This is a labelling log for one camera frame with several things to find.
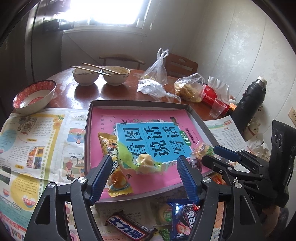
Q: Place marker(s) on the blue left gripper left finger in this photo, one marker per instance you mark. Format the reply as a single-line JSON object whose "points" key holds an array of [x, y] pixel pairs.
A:
{"points": [[97, 179]]}

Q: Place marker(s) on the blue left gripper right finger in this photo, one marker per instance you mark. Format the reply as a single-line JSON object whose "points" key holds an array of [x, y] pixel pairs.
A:
{"points": [[191, 179]]}

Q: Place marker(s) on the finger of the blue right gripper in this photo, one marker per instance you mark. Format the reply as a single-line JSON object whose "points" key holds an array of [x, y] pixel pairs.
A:
{"points": [[227, 153], [218, 166]]}

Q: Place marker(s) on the clear pastry snack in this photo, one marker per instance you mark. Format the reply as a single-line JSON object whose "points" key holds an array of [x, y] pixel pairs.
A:
{"points": [[202, 149]]}

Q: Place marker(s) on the yellow orange snack pack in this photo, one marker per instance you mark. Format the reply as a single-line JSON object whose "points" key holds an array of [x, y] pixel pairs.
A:
{"points": [[117, 182]]}

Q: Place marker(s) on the dark chocolate cake wrapper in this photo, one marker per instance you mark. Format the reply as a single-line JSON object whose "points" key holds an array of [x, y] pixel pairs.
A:
{"points": [[196, 163]]}

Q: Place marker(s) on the blue oreo cookie pack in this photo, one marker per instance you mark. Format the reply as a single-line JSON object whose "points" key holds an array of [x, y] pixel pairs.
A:
{"points": [[183, 216]]}

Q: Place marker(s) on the snickers chocolate bar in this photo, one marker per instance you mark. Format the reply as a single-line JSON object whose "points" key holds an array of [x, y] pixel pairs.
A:
{"points": [[129, 227]]}

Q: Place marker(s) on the green egg yolk pastry pack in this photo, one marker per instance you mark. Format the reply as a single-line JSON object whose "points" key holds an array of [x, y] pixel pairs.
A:
{"points": [[140, 163]]}

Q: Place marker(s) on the right hand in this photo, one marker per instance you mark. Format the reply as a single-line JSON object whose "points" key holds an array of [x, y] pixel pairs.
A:
{"points": [[274, 221]]}

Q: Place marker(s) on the orange rice cake pack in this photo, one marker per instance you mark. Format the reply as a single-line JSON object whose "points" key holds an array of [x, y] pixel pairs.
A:
{"points": [[217, 178]]}

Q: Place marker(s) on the right english newspaper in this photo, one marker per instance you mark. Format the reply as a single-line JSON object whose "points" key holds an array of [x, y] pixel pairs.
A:
{"points": [[226, 133]]}

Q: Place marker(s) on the dark cardboard box tray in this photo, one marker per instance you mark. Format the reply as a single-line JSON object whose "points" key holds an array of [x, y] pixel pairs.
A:
{"points": [[143, 143]]}

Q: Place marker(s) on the round pastry in wrapper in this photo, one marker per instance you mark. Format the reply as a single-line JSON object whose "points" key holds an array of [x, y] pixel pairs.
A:
{"points": [[163, 214]]}

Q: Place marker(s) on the clear plastic cup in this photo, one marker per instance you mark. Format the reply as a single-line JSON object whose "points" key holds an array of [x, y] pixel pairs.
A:
{"points": [[217, 108]]}

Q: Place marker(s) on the green peas snack pack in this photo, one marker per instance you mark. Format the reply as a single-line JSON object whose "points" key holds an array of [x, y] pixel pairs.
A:
{"points": [[165, 234]]}

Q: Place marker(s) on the black thermos bottle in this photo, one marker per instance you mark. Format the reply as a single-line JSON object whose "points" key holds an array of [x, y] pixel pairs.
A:
{"points": [[252, 99]]}

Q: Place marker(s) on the pink and blue book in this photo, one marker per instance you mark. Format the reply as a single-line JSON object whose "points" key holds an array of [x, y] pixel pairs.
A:
{"points": [[148, 148]]}

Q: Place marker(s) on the red tissue pack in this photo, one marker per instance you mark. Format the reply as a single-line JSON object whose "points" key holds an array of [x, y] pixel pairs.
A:
{"points": [[216, 89]]}

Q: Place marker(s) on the left colourful newspaper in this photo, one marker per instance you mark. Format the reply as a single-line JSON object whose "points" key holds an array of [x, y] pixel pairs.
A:
{"points": [[36, 150]]}

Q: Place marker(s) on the plastic bag of fried food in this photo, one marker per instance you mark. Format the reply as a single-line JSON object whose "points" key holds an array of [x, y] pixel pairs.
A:
{"points": [[190, 88]]}

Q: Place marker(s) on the crumpled white plastic bag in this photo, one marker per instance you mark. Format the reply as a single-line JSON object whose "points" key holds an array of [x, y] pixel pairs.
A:
{"points": [[155, 90]]}

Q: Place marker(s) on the red patterned bowl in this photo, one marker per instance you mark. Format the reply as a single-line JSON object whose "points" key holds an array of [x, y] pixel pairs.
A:
{"points": [[35, 97]]}

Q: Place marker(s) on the right beige bowl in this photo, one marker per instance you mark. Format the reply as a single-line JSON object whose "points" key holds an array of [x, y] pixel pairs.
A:
{"points": [[117, 75]]}

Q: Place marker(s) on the beige bowl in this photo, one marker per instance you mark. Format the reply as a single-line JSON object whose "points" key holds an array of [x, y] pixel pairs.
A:
{"points": [[85, 77], [117, 75]]}

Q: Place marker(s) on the left beige bowl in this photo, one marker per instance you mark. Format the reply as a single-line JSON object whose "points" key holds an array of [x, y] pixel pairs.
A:
{"points": [[85, 77]]}

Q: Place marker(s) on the tall clear plastic bag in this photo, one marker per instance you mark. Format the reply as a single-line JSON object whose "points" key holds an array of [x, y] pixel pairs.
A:
{"points": [[157, 71]]}

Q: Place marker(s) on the wooden chopstick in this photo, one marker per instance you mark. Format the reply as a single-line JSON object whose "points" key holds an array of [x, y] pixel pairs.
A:
{"points": [[102, 68], [94, 71]]}

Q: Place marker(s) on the wooden chair left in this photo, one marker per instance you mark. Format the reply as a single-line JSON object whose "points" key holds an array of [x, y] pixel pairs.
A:
{"points": [[122, 57]]}

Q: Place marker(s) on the dark refrigerator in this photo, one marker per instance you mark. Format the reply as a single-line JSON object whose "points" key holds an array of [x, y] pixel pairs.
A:
{"points": [[31, 49]]}

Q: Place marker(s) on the window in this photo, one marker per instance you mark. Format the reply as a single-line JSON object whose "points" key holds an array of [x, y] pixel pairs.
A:
{"points": [[106, 12]]}

